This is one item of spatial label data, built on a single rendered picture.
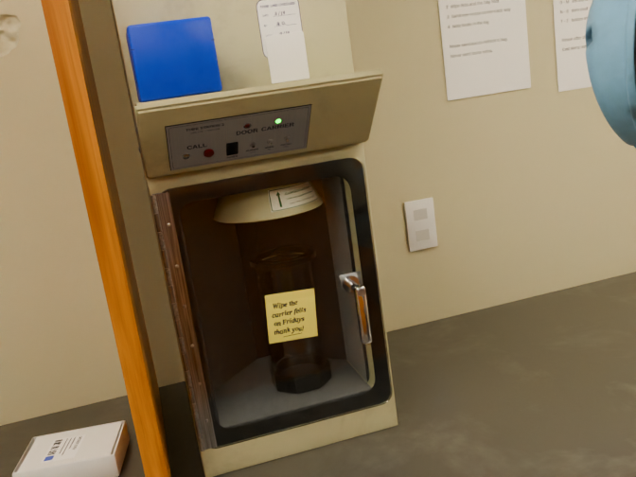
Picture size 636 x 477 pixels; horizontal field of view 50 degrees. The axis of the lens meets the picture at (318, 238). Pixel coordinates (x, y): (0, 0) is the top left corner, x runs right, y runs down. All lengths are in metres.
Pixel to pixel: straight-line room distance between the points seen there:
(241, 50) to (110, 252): 0.33
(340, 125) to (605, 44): 0.57
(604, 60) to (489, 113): 1.18
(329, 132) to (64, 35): 0.36
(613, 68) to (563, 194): 1.30
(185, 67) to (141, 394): 0.43
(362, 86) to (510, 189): 0.80
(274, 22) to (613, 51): 0.63
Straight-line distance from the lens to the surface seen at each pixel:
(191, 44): 0.88
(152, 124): 0.88
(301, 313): 1.04
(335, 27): 1.03
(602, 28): 0.46
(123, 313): 0.92
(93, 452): 1.21
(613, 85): 0.45
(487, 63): 1.62
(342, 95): 0.92
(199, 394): 1.05
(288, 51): 0.92
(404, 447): 1.12
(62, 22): 0.89
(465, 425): 1.17
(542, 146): 1.70
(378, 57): 1.51
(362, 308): 1.01
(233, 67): 0.99
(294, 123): 0.93
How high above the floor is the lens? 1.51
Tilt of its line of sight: 13 degrees down
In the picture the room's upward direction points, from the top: 8 degrees counter-clockwise
